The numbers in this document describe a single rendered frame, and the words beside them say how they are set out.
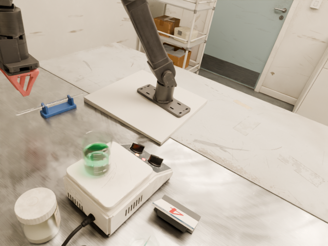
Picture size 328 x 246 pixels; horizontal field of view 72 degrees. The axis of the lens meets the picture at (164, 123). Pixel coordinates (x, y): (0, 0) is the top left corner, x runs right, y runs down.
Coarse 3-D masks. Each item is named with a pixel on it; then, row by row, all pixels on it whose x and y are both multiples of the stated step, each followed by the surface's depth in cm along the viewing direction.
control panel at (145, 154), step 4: (124, 144) 54; (128, 144) 55; (128, 148) 53; (132, 152) 51; (144, 152) 55; (136, 156) 50; (140, 156) 51; (144, 156) 53; (148, 156) 54; (148, 164) 49; (164, 164) 54; (152, 168) 48; (156, 168) 49; (160, 168) 50; (164, 168) 51; (168, 168) 52; (156, 172) 47
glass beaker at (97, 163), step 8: (88, 136) 40; (96, 136) 41; (104, 136) 41; (80, 144) 38; (88, 144) 41; (88, 152) 37; (96, 152) 37; (104, 152) 38; (88, 160) 38; (96, 160) 38; (104, 160) 39; (88, 168) 39; (96, 168) 39; (104, 168) 40; (96, 176) 40; (104, 176) 41
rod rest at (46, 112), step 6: (42, 102) 65; (66, 102) 71; (72, 102) 70; (42, 108) 66; (48, 108) 68; (54, 108) 68; (60, 108) 69; (66, 108) 69; (72, 108) 71; (42, 114) 66; (48, 114) 66; (54, 114) 67
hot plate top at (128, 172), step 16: (112, 144) 48; (80, 160) 44; (112, 160) 45; (128, 160) 45; (80, 176) 41; (112, 176) 42; (128, 176) 42; (144, 176) 43; (96, 192) 38; (112, 192) 39; (128, 192) 40
